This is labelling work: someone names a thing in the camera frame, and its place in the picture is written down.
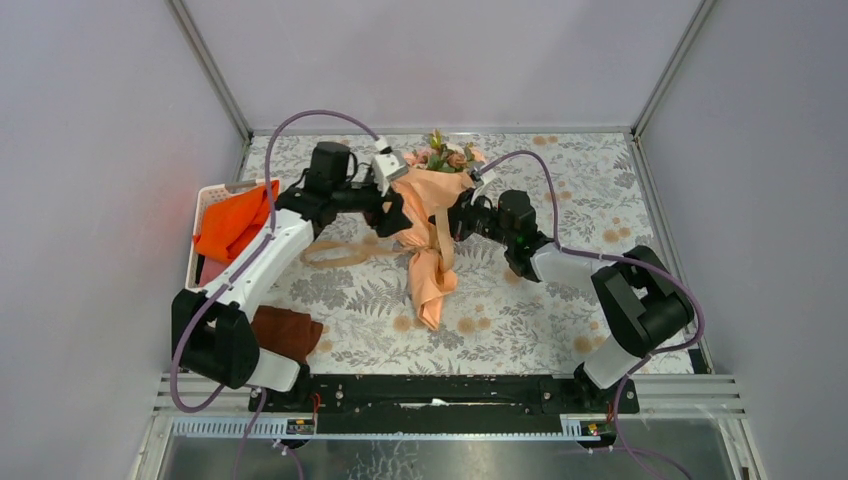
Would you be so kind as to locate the tan satin ribbon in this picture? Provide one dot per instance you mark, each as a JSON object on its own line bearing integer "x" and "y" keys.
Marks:
{"x": 371, "y": 252}

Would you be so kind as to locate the pink fake flower bouquet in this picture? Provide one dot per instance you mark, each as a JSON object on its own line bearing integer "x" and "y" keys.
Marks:
{"x": 441, "y": 155}

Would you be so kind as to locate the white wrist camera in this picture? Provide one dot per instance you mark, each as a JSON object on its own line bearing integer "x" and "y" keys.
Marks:
{"x": 387, "y": 165}
{"x": 482, "y": 180}

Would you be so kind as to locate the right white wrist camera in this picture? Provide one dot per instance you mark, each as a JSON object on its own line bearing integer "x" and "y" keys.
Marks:
{"x": 482, "y": 180}

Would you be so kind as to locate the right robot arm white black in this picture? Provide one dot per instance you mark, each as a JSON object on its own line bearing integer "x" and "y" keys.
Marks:
{"x": 643, "y": 305}

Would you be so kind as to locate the beige kraft wrapping paper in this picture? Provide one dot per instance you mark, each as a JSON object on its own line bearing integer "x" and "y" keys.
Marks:
{"x": 426, "y": 197}

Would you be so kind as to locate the orange cloth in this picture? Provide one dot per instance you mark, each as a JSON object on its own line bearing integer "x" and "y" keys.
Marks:
{"x": 229, "y": 226}

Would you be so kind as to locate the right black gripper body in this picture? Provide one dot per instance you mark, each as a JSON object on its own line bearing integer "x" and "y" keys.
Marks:
{"x": 473, "y": 216}

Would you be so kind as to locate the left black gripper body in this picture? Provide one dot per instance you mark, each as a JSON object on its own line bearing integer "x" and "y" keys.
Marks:
{"x": 361, "y": 198}

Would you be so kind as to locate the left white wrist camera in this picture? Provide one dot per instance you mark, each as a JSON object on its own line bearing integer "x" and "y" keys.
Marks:
{"x": 387, "y": 165}

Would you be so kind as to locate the floral patterned table mat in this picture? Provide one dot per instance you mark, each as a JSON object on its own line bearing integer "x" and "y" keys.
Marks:
{"x": 582, "y": 185}

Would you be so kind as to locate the white plastic basket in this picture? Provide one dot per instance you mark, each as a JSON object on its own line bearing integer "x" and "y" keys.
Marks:
{"x": 201, "y": 270}

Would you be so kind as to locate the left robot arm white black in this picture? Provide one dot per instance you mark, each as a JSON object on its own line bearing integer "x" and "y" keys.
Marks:
{"x": 211, "y": 325}

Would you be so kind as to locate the brown cloth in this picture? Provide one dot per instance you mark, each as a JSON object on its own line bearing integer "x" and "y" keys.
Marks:
{"x": 287, "y": 333}

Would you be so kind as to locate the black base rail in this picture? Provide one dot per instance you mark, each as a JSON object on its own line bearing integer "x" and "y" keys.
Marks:
{"x": 445, "y": 404}

